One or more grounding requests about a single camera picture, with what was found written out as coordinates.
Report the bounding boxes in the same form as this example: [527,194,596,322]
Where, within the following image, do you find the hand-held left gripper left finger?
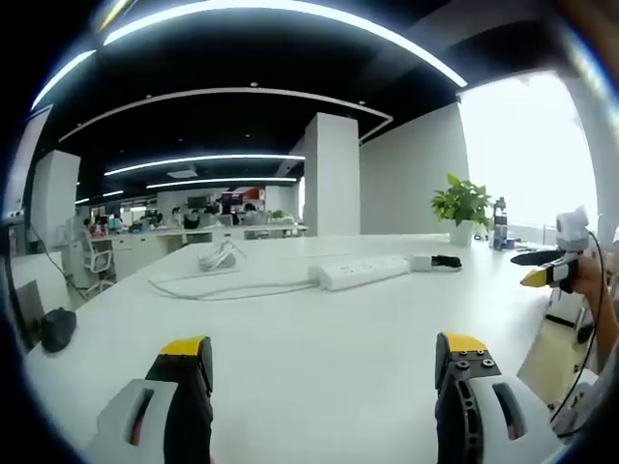
[84,335,215,464]

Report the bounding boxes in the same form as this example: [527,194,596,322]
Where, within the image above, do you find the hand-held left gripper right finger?
[434,331,552,464]

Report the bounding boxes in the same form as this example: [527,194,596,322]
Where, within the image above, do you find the white power strip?
[308,254,411,293]

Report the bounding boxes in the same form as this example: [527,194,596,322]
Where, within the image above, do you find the white desk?
[26,232,575,464]

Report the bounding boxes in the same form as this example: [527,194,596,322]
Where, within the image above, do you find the person's right hand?
[566,254,606,297]

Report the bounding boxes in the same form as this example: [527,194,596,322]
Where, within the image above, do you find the dark bottle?
[490,196,509,250]

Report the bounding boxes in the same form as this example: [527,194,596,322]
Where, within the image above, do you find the green potted plant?
[429,173,493,247]

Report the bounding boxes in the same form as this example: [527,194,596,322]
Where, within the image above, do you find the black computer mouse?
[40,306,77,354]

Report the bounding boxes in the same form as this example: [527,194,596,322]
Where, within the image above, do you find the white office chair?
[76,230,117,294]

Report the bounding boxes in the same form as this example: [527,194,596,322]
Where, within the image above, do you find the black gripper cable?
[548,229,611,426]

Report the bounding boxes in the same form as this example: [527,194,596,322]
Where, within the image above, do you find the white power strip cable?
[147,275,321,302]

